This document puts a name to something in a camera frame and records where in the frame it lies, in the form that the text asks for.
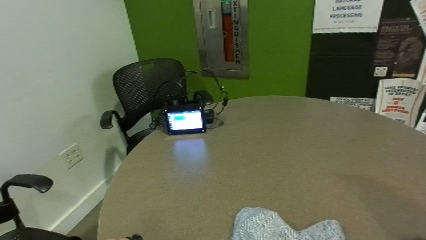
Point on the white poster with dark text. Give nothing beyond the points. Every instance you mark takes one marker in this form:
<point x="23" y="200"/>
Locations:
<point x="347" y="15"/>

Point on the white poster with red text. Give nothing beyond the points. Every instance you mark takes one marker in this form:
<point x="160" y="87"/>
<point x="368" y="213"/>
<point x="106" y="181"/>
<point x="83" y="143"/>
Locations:
<point x="399" y="100"/>

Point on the small device with lit screen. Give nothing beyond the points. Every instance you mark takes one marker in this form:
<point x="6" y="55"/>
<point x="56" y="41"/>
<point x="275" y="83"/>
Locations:
<point x="184" y="120"/>

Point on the red fire extinguisher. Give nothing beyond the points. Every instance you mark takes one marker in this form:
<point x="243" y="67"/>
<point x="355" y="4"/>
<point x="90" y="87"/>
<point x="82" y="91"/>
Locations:
<point x="228" y="33"/>

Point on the dark poster with portrait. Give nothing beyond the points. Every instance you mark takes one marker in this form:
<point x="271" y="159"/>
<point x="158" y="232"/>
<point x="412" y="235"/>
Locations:
<point x="400" y="46"/>

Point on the black office chair with armrest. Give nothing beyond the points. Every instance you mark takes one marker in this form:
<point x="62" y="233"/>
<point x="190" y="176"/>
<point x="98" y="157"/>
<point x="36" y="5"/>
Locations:
<point x="22" y="206"/>

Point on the white wall outlet plate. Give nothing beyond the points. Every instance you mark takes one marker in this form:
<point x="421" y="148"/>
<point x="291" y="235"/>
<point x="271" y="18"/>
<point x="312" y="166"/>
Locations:
<point x="71" y="156"/>

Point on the black notice board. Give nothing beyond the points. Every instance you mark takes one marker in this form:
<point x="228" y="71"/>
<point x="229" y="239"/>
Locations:
<point x="341" y="63"/>

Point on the steel fire extinguisher cabinet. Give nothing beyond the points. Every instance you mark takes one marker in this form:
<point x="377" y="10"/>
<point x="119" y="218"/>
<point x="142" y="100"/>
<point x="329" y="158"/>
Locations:
<point x="208" y="43"/>

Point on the grey knitted cloth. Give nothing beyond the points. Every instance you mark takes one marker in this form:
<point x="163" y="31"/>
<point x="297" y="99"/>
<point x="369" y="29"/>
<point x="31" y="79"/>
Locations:
<point x="275" y="226"/>

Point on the black mesh office chair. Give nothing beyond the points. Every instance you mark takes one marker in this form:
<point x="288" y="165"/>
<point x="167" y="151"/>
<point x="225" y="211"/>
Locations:
<point x="142" y="83"/>

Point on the white paper strip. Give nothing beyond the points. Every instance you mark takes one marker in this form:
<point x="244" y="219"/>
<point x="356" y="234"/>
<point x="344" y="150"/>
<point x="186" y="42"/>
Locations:
<point x="353" y="102"/>

